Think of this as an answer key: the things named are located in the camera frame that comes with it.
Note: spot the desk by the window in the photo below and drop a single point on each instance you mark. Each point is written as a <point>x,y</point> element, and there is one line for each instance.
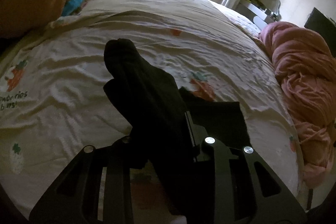
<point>257,13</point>

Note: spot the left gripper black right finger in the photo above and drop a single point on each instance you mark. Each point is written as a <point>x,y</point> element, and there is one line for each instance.
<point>233,183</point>

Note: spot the black garment with orange print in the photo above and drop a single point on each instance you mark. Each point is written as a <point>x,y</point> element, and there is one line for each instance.
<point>150,100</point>

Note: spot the white strawberry print bedsheet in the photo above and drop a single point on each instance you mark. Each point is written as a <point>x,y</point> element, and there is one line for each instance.
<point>53,102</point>

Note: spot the black monitor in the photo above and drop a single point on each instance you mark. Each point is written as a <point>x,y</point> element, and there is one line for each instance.
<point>324,26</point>

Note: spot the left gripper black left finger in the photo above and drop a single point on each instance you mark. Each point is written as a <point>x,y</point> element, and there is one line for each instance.
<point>93,188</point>

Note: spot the pink rumpled blanket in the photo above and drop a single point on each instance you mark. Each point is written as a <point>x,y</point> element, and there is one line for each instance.
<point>305,70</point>

